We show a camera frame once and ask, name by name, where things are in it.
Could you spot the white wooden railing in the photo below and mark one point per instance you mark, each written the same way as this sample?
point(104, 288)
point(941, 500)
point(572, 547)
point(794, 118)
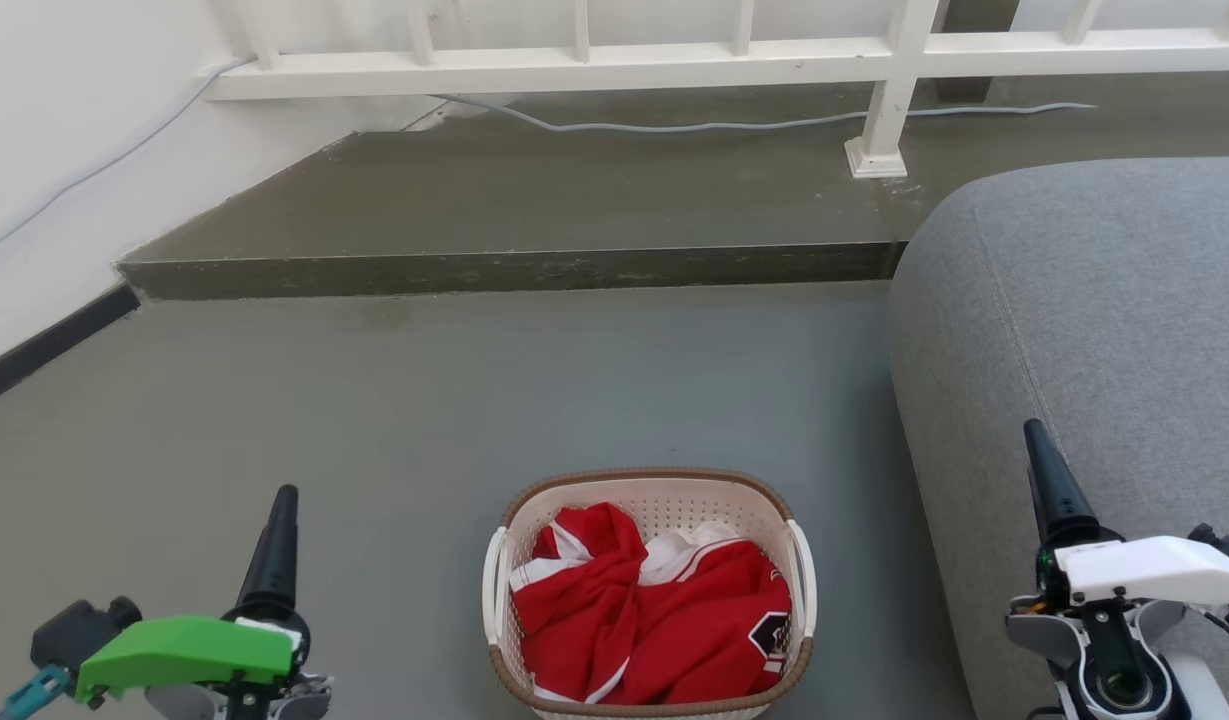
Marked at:
point(574, 72)

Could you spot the black baseboard strip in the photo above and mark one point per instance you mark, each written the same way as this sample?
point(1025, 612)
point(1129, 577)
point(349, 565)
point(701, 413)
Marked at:
point(44, 346)

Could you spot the grey fabric sofa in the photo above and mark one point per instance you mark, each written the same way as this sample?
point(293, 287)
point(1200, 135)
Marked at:
point(1104, 330)

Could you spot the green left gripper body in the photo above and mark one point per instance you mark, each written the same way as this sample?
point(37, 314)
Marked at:
point(194, 650)

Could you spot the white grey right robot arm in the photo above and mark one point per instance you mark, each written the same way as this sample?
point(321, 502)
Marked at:
point(1036, 632)

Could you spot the red and white garment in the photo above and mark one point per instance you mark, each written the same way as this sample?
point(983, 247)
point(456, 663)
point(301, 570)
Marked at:
point(674, 625)

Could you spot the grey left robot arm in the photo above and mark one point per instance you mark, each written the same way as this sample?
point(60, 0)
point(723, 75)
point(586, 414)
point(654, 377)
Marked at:
point(284, 700)

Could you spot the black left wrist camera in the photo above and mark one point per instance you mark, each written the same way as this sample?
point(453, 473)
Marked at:
point(74, 632)

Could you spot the white plastic laundry basket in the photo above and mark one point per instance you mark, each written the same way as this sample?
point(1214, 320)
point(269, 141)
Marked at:
point(664, 498)

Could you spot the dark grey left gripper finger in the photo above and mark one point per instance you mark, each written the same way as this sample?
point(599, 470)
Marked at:
point(274, 560)

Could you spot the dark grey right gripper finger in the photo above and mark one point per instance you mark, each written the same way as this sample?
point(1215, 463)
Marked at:
point(1054, 490)

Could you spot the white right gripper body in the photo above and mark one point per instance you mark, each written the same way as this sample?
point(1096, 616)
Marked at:
point(1154, 572)

